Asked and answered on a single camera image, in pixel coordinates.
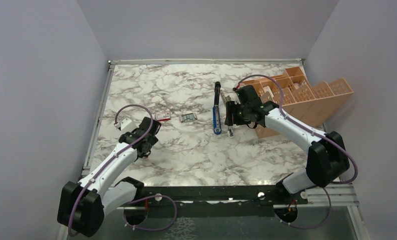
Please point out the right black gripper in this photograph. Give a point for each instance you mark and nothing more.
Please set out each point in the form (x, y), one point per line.
(231, 107)

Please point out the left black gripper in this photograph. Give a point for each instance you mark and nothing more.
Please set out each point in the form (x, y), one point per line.
(154, 140)

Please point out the blue stapler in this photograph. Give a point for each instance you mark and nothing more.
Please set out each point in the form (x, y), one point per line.
(217, 127)

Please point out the white tube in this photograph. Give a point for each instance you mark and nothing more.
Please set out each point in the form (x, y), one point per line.
(230, 131)

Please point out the red white staple box sleeve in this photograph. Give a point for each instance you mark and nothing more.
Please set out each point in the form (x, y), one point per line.
(162, 116)

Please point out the staple box tray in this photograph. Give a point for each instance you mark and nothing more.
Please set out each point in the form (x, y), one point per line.
(188, 117)

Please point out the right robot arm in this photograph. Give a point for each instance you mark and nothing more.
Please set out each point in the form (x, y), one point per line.
(326, 154)

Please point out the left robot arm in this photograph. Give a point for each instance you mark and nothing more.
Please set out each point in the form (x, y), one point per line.
(84, 204)

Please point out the peach plastic desk organizer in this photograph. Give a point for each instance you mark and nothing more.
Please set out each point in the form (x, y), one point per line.
(312, 105)

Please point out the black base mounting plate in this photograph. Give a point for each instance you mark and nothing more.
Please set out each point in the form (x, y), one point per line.
(167, 208)

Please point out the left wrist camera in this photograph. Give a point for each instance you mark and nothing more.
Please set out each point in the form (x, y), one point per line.
(126, 125)

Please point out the aluminium front frame rail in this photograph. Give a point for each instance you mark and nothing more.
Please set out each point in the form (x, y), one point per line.
(124, 192)

